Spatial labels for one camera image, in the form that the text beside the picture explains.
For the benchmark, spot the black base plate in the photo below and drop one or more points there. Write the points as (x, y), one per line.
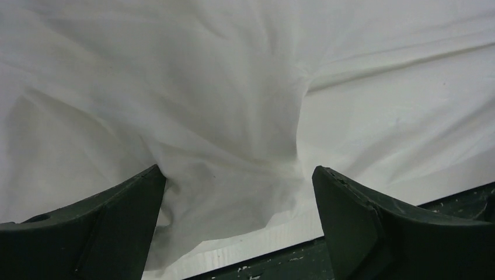
(310, 260)

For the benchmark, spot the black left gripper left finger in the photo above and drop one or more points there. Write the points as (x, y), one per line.
(105, 236)

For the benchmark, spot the white t shirt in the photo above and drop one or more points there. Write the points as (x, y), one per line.
(237, 102)

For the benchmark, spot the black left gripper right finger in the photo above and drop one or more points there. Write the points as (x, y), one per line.
(370, 235)

